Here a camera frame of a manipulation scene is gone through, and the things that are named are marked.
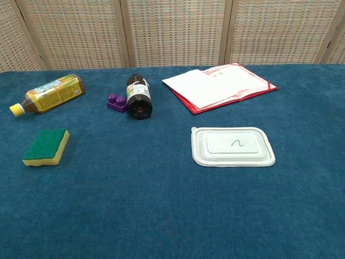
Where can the red certificate folder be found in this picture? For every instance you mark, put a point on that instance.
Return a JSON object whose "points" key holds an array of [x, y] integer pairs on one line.
{"points": [[242, 76]]}

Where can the green and yellow sponge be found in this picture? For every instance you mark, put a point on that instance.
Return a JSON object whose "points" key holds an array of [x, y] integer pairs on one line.
{"points": [[44, 145]]}

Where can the tea bottle with yellow cap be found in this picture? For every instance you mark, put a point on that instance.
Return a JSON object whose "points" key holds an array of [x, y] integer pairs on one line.
{"points": [[54, 94]]}

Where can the blue tablecloth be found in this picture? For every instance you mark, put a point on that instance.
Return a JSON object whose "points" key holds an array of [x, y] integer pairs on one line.
{"points": [[134, 202]]}

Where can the woven folding screen panel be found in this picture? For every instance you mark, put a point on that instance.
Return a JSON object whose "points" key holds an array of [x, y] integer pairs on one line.
{"points": [[175, 32], [338, 51], [280, 29], [13, 40], [75, 32]]}

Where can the purple toy building brick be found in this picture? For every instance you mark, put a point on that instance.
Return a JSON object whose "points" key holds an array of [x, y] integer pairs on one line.
{"points": [[114, 104]]}

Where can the white lidded food container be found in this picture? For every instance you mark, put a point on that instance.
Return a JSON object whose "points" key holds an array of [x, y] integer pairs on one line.
{"points": [[231, 155]]}

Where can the dark brown glass bottle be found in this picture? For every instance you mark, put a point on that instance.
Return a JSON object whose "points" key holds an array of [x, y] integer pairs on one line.
{"points": [[138, 97]]}

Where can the white paper sheet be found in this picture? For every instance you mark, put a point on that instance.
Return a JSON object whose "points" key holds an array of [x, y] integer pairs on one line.
{"points": [[194, 89]]}

